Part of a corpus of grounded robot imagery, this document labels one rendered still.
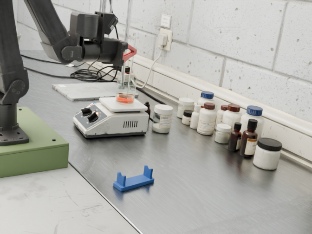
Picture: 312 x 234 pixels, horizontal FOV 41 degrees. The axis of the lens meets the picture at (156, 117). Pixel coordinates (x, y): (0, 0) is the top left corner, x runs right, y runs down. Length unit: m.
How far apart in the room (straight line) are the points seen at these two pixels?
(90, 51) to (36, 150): 0.31
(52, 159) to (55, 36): 0.30
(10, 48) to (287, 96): 0.83
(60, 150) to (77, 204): 0.18
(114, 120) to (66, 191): 0.36
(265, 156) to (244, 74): 0.40
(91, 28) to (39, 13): 0.15
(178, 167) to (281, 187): 0.26
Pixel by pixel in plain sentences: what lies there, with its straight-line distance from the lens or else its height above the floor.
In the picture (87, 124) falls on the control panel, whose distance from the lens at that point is 1.25.
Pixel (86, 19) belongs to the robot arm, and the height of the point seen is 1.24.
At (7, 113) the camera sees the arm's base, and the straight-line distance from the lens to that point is 1.07.
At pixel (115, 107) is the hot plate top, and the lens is 1.25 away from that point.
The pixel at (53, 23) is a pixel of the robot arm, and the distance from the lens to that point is 1.07.
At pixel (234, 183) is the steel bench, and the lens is 1.09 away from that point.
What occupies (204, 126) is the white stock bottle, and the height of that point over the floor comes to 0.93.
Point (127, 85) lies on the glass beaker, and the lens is 1.27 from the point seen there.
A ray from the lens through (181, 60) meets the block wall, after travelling 1.76.
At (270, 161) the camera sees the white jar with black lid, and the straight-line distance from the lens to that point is 1.20.
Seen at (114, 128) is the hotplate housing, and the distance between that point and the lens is 1.25.
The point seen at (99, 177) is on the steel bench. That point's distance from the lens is 1.02.
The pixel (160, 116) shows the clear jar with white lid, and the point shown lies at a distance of 1.32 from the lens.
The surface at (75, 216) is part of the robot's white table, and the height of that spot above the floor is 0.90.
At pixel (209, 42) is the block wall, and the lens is 1.63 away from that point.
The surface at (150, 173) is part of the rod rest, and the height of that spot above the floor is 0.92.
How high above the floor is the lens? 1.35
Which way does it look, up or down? 18 degrees down
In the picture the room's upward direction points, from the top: 7 degrees clockwise
